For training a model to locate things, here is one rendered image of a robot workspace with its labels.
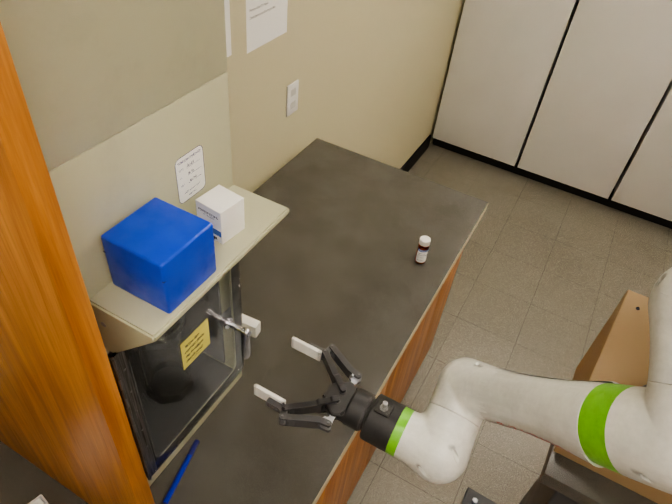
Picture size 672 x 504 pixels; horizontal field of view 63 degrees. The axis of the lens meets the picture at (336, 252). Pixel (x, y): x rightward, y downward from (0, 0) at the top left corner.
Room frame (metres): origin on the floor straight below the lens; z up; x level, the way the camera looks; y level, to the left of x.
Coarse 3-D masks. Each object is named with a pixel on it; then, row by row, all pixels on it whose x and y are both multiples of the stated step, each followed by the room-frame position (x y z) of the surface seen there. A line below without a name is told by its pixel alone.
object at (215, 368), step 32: (224, 288) 0.70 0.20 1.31; (192, 320) 0.61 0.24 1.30; (224, 320) 0.69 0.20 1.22; (128, 352) 0.49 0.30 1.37; (160, 352) 0.54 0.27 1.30; (224, 352) 0.68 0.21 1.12; (160, 384) 0.53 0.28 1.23; (192, 384) 0.59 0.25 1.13; (224, 384) 0.68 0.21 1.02; (160, 416) 0.51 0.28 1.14; (192, 416) 0.58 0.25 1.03; (160, 448) 0.50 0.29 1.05
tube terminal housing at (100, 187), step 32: (192, 96) 0.68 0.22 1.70; (224, 96) 0.74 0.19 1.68; (128, 128) 0.57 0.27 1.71; (160, 128) 0.62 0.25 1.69; (192, 128) 0.67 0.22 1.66; (224, 128) 0.74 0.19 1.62; (96, 160) 0.52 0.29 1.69; (128, 160) 0.56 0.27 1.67; (160, 160) 0.61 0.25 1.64; (224, 160) 0.74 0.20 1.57; (64, 192) 0.48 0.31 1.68; (96, 192) 0.51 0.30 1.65; (128, 192) 0.56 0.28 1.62; (160, 192) 0.60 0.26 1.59; (96, 224) 0.50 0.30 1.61; (96, 256) 0.49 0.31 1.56; (96, 288) 0.48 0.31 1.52
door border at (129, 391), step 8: (120, 352) 0.47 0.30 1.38; (120, 360) 0.47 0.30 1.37; (120, 368) 0.47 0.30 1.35; (128, 368) 0.48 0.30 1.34; (120, 376) 0.46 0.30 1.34; (128, 376) 0.48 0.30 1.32; (128, 384) 0.47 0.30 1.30; (120, 392) 0.46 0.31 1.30; (128, 392) 0.47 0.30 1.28; (128, 400) 0.47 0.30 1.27; (136, 400) 0.48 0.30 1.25; (128, 408) 0.46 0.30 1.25; (136, 408) 0.47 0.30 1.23; (128, 416) 0.46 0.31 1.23; (136, 416) 0.47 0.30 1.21; (136, 424) 0.47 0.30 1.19; (144, 424) 0.48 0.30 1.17; (144, 432) 0.48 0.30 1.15; (136, 440) 0.46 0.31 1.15; (144, 440) 0.47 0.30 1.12; (144, 448) 0.47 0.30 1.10; (144, 456) 0.46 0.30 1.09; (152, 456) 0.48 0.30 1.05; (152, 464) 0.47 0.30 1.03; (152, 472) 0.47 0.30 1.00
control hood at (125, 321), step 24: (240, 192) 0.73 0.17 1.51; (264, 216) 0.68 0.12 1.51; (240, 240) 0.61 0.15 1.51; (216, 264) 0.56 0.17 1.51; (120, 288) 0.49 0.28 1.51; (96, 312) 0.46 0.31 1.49; (120, 312) 0.45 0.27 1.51; (144, 312) 0.45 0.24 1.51; (120, 336) 0.44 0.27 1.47; (144, 336) 0.42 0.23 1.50
